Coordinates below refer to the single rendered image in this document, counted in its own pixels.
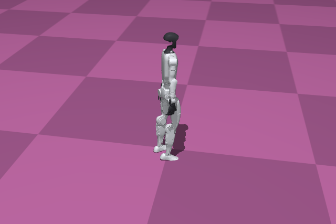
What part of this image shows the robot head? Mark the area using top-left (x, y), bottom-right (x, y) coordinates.
top-left (163, 32), bottom-right (179, 54)

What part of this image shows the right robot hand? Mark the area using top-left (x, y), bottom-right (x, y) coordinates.
top-left (166, 99), bottom-right (176, 115)

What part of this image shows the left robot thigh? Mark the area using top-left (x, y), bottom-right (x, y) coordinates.
top-left (156, 89), bottom-right (169, 125)

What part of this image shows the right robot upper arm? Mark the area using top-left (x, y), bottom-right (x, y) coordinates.
top-left (168, 56), bottom-right (177, 84)

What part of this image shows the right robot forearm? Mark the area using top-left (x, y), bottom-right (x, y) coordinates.
top-left (169, 79), bottom-right (177, 104)

